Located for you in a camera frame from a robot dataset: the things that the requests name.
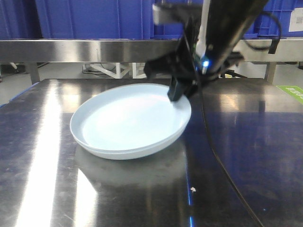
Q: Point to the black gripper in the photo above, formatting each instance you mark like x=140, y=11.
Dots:
x=186, y=69

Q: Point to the light blue plate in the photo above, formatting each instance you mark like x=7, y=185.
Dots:
x=130, y=118
x=113, y=154

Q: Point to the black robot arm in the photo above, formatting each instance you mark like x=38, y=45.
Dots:
x=211, y=30

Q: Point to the stainless steel shelf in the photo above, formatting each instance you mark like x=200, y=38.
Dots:
x=50, y=50

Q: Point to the black office chair base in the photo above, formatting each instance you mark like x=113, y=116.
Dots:
x=228, y=74

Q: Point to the blue plastic crate middle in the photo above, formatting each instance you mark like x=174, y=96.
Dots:
x=174, y=31

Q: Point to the blue plastic crate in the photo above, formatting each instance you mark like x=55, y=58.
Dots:
x=95, y=19
x=174, y=31
x=282, y=9
x=19, y=20

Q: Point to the black tape strip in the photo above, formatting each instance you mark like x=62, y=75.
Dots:
x=273, y=47

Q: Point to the blue plastic crate right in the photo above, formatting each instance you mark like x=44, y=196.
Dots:
x=282, y=9

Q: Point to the white label on crate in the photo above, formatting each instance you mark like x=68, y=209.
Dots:
x=296, y=20

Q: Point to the blue plastic crate far left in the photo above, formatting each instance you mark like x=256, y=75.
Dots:
x=19, y=20

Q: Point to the white metal frame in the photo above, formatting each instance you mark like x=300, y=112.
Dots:
x=115, y=70

